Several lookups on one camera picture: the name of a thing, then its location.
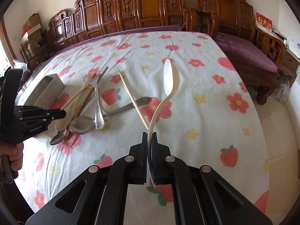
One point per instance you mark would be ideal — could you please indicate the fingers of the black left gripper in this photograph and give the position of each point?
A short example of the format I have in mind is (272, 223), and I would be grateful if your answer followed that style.
(51, 114)

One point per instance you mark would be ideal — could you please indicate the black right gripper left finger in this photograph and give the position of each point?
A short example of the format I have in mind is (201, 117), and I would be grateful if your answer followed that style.
(132, 168)

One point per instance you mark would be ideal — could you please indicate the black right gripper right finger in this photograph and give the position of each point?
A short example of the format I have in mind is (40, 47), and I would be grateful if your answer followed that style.
(166, 168)

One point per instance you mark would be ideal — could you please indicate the cream wide-handled spoon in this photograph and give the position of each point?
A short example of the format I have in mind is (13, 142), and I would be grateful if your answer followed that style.
(74, 107)

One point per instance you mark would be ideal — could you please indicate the dark brown wooden chopstick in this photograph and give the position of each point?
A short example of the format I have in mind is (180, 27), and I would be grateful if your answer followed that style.
(93, 93)

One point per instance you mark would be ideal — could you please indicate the light wooden chopstick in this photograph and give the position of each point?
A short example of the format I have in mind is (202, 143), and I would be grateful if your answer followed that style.
(133, 101)

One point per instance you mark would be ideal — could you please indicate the cream plastic spoon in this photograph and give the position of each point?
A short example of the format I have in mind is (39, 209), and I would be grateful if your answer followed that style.
(171, 81)

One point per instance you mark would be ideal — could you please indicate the person's left hand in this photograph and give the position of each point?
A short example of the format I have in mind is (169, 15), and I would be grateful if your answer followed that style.
(14, 153)

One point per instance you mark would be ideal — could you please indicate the metal rectangular utensil tray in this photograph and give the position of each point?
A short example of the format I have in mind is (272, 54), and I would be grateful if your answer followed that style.
(46, 92)

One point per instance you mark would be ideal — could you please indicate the dark metal spoon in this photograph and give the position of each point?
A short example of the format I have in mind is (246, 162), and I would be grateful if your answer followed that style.
(59, 137)

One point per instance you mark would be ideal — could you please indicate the silver metal spoon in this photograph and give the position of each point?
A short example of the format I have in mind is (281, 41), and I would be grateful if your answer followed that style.
(81, 125)

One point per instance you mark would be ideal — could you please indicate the stacked cardboard boxes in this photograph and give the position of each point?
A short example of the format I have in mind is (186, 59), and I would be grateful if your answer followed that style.
(31, 34)

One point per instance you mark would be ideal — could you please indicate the floral strawberry tablecloth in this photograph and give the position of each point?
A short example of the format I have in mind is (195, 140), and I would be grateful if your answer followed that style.
(202, 125)

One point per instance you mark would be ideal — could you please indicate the white plastic bag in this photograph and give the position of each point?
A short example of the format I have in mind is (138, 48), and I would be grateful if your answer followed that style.
(282, 92)

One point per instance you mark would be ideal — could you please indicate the purple seat cushion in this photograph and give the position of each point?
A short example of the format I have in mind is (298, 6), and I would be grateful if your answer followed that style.
(245, 52)

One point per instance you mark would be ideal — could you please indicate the carved wooden bench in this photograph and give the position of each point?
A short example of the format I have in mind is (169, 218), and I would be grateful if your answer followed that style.
(93, 18)

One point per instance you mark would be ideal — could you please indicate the wooden side cabinet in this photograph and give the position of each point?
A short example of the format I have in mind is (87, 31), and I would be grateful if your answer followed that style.
(289, 65)

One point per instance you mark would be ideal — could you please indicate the carved wooden armchair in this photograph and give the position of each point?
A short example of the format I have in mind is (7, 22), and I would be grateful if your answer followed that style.
(236, 18)

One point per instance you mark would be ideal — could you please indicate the red paper card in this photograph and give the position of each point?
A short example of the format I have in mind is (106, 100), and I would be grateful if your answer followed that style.
(263, 22)

